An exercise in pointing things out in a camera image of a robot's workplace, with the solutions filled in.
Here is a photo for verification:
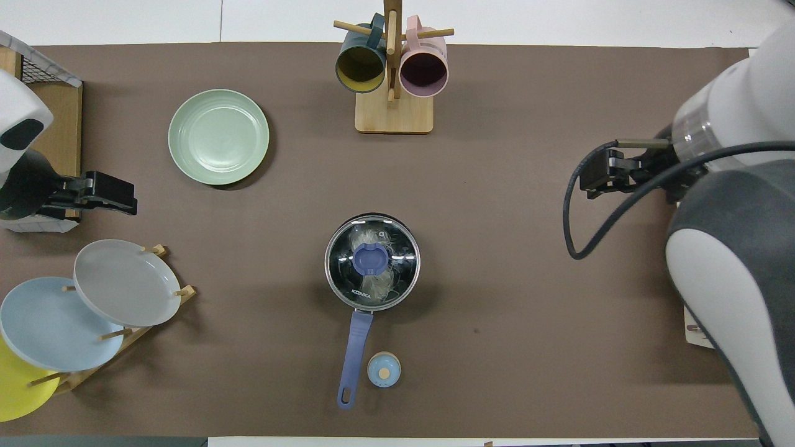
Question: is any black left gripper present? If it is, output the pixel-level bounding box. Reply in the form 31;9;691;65
45;171;139;217

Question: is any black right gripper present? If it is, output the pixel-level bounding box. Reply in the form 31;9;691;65
579;139;679;204

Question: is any glass lid with blue knob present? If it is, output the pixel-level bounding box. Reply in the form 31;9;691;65
324;214;421;312

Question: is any translucent white vermicelli bundle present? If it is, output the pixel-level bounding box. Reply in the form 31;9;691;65
343;226;406;306

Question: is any grey plate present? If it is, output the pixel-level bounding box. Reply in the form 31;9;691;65
73;239;182;328

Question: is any pale green plate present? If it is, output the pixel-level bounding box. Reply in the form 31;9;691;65
168;89;271;186

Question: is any wooden plate rack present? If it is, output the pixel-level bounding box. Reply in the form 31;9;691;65
28;244;197;395

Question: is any light blue plate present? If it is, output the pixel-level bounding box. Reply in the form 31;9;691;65
0;276;125;373

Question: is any yellow plate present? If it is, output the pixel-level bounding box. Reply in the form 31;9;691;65
0;335;61;423

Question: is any grey white cloth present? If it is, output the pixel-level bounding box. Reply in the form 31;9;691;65
0;30;83;88

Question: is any brown table mat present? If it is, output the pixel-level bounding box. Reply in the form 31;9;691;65
0;42;761;438

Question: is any beige toaster oven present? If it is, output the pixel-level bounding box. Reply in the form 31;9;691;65
683;303;716;350

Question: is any pink mug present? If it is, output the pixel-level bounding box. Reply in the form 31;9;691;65
399;16;449;98

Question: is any wooden mug tree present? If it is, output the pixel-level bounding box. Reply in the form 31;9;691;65
334;0;455;135

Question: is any teal mug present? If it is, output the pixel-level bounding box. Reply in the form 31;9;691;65
335;14;388;94

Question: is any wood and wire shelf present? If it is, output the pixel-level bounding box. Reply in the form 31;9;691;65
0;30;83;234

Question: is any black pot with purple handle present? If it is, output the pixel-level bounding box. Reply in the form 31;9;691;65
324;212;422;410

